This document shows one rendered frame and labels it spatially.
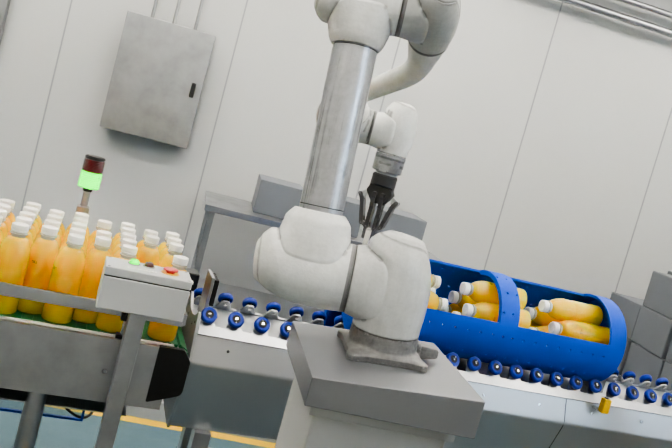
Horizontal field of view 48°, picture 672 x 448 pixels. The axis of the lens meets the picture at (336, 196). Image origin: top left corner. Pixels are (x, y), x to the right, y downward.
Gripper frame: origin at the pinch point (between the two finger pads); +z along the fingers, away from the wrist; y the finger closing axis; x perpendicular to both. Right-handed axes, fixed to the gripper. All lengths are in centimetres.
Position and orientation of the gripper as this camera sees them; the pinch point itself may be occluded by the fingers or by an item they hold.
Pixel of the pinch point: (367, 239)
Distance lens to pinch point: 222.2
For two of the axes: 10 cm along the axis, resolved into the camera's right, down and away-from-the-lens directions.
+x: 3.4, 0.1, 9.4
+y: 9.0, 2.8, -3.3
